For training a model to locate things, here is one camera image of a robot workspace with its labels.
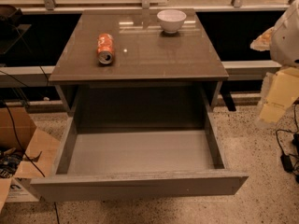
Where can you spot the orange soda can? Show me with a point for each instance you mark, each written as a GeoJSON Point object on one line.
{"type": "Point", "coordinates": [105, 48]}

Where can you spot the white ceramic bowl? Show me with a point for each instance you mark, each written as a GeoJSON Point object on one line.
{"type": "Point", "coordinates": [171, 20]}

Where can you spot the grey top drawer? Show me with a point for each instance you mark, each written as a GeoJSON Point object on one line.
{"type": "Point", "coordinates": [146, 142]}

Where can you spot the brown cardboard box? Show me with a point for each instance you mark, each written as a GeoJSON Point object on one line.
{"type": "Point", "coordinates": [26, 153]}

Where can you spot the grey drawer cabinet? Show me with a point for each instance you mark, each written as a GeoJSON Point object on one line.
{"type": "Point", "coordinates": [142, 50]}

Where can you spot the black power adapter with cable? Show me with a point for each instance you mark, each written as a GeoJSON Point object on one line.
{"type": "Point", "coordinates": [290, 161]}

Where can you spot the black device on shelf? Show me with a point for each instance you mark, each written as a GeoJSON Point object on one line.
{"type": "Point", "coordinates": [11, 29]}

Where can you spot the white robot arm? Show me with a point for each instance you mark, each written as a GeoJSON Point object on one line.
{"type": "Point", "coordinates": [282, 40]}

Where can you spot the yellow foam-covered gripper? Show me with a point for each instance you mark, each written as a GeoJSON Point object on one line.
{"type": "Point", "coordinates": [287, 39]}

